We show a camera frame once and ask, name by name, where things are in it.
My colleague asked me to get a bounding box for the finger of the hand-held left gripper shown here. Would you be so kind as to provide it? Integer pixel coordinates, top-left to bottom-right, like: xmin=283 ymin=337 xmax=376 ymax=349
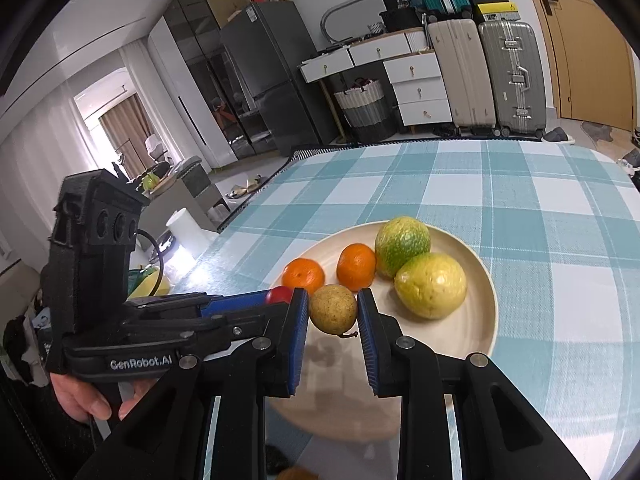
xmin=117 ymin=307 xmax=290 ymax=356
xmin=125 ymin=289 xmax=275 ymax=318

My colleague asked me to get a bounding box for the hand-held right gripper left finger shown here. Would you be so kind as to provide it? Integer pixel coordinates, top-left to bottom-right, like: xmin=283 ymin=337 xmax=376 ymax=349
xmin=75 ymin=287 xmax=311 ymax=480

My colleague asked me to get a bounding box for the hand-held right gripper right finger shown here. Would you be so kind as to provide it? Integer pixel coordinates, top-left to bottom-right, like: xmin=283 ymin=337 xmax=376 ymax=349
xmin=356 ymin=287 xmax=591 ymax=480

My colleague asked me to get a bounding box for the brown longan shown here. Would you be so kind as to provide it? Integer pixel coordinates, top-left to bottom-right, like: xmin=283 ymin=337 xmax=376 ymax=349
xmin=309 ymin=284 xmax=359 ymax=335
xmin=277 ymin=466 xmax=321 ymax=480

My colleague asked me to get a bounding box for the small orange mandarin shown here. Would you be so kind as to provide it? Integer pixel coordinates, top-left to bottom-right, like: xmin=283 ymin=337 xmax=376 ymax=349
xmin=281 ymin=258 xmax=326 ymax=296

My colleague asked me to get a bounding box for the cream round plate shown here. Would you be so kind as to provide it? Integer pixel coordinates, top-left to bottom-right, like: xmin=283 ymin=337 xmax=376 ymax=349
xmin=267 ymin=221 xmax=500 ymax=443

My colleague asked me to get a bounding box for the yellow round passion fruit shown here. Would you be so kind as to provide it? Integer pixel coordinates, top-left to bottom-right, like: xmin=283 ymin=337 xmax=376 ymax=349
xmin=394 ymin=253 xmax=468 ymax=320

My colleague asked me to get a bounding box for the green yellow passion fruit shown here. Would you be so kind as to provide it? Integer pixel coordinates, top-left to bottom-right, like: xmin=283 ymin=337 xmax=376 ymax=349
xmin=374 ymin=216 xmax=431 ymax=280

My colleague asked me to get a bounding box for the person's left hand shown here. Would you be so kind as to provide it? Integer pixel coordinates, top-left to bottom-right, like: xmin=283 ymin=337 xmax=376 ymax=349
xmin=51 ymin=374 xmax=158 ymax=423

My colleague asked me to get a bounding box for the yellow plastic item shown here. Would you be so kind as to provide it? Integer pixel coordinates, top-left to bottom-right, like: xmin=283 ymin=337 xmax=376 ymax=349
xmin=127 ymin=266 xmax=173 ymax=299

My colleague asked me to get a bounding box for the white paper towel roll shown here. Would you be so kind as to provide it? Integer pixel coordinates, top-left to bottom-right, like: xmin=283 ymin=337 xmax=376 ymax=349
xmin=165 ymin=208 xmax=206 ymax=262

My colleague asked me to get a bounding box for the pair of beige slippers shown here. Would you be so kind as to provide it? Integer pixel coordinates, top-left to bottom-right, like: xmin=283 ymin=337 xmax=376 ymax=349
xmin=226 ymin=175 xmax=263 ymax=200

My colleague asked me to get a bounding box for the grey side cabinet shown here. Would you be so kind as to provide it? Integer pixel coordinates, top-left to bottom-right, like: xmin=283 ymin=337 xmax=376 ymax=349
xmin=150 ymin=157 xmax=231 ymax=217

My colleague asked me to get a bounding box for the white chair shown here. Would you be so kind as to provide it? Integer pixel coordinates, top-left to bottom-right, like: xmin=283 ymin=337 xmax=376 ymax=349
xmin=145 ymin=135 xmax=168 ymax=162

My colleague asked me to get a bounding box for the brown curtain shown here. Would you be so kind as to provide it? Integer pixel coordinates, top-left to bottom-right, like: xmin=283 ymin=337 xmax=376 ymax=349
xmin=97 ymin=94 xmax=153 ymax=181

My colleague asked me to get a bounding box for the black white striped mat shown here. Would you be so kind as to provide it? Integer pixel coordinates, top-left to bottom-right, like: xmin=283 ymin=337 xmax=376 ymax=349
xmin=280 ymin=144 xmax=361 ymax=181

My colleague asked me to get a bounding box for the white wardrobe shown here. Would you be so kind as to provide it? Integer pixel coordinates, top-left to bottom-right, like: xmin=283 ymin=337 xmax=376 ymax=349
xmin=147 ymin=17 xmax=236 ymax=169

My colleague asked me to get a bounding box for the dark glossy wardrobe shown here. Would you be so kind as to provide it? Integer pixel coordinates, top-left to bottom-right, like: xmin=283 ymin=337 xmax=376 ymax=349
xmin=162 ymin=0 xmax=281 ymax=162

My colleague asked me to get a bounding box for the woven laundry basket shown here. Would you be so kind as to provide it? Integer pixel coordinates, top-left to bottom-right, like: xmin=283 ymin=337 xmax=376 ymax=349
xmin=334 ymin=77 xmax=398 ymax=143

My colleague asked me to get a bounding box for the grey refrigerator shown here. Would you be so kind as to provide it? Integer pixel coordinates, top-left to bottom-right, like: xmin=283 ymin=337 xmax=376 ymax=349
xmin=220 ymin=1 xmax=339 ymax=157

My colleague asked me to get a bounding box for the white drawer desk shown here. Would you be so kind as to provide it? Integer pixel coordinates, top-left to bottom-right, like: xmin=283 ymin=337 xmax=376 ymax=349
xmin=298 ymin=27 xmax=453 ymax=136

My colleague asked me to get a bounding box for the beige suitcase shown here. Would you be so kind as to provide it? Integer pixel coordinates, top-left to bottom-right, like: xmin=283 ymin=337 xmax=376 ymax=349
xmin=427 ymin=19 xmax=498 ymax=133

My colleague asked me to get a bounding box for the oval mirror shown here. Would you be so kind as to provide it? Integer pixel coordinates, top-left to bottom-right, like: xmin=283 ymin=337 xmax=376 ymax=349
xmin=320 ymin=0 xmax=386 ymax=44

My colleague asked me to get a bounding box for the silver suitcase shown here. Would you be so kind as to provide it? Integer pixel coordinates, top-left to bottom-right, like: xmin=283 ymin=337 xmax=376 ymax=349
xmin=477 ymin=20 xmax=548 ymax=139

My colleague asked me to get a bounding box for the grey doormat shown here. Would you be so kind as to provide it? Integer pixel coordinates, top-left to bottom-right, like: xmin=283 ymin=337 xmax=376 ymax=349
xmin=582 ymin=121 xmax=617 ymax=144

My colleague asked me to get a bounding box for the pile of assorted sneakers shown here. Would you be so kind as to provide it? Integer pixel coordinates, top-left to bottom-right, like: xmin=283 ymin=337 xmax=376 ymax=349
xmin=617 ymin=130 xmax=640 ymax=177

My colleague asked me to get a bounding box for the black storage bin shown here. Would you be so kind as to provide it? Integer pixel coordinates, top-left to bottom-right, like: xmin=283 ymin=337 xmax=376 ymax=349
xmin=378 ymin=7 xmax=423 ymax=33

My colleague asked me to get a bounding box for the yellow and black shoe box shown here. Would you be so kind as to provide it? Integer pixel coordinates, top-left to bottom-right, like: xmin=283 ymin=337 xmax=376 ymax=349
xmin=475 ymin=2 xmax=521 ymax=24

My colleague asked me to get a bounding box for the wooden door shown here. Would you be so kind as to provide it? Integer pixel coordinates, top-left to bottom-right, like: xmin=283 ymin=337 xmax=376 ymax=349
xmin=515 ymin=0 xmax=640 ymax=133

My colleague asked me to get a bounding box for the black cable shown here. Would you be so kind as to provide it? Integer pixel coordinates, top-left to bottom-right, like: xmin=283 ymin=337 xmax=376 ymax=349
xmin=134 ymin=229 xmax=167 ymax=286

